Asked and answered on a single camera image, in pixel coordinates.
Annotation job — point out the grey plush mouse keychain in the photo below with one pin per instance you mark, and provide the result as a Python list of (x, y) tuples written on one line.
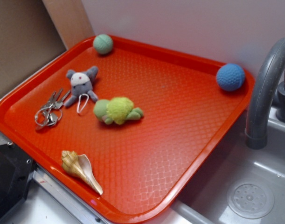
[(82, 88)]

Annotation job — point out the grey toy sink basin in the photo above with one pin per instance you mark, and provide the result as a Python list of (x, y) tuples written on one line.
[(236, 184)]

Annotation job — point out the silver key bunch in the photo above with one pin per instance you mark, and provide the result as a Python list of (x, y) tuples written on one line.
[(51, 113)]

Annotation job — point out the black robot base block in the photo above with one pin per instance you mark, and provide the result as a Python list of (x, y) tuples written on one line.
[(16, 171)]

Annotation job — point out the green textured ball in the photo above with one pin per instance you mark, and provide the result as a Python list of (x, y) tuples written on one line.
[(103, 44)]

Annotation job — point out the green plush turtle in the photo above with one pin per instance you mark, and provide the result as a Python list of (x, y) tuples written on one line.
[(118, 110)]

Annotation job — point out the grey toy faucet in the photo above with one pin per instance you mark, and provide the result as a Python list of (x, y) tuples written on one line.
[(269, 86)]

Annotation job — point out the beige conch seashell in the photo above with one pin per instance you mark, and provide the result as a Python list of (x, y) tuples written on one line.
[(79, 166)]

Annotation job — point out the brown cardboard panel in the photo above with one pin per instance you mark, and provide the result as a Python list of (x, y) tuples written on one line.
[(34, 32)]

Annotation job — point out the blue textured ball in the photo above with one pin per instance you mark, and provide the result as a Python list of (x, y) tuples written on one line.
[(230, 77)]

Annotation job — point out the orange plastic tray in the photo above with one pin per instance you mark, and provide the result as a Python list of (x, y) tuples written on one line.
[(141, 165)]

